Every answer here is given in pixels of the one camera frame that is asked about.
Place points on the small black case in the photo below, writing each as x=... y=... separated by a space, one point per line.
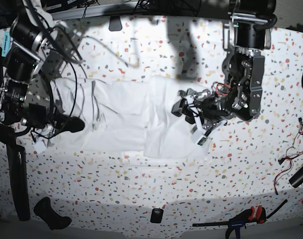
x=156 y=216

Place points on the black game controller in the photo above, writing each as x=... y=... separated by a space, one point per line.
x=44 y=210

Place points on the white T-shirt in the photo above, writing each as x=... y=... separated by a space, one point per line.
x=127 y=116

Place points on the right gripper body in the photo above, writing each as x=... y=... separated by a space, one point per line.
x=44 y=134

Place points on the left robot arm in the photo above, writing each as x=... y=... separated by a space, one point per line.
x=239 y=96

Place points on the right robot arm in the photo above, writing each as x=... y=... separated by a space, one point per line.
x=34 y=34

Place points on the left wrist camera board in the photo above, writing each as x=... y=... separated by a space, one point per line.
x=202 y=140

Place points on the black orange bar clamp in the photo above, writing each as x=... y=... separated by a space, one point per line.
x=236 y=223

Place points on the black clip at table edge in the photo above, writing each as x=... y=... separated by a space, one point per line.
x=115 y=23

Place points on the black cylinder flashlight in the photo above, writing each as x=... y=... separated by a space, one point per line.
x=297 y=179

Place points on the blue highlighter marker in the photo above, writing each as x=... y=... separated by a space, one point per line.
x=6 y=44

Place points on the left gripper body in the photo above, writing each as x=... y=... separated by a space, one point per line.
x=200 y=110

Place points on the thin black rod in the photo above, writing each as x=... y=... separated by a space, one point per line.
x=277 y=209

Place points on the long black pouch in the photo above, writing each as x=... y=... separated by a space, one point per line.
x=18 y=180

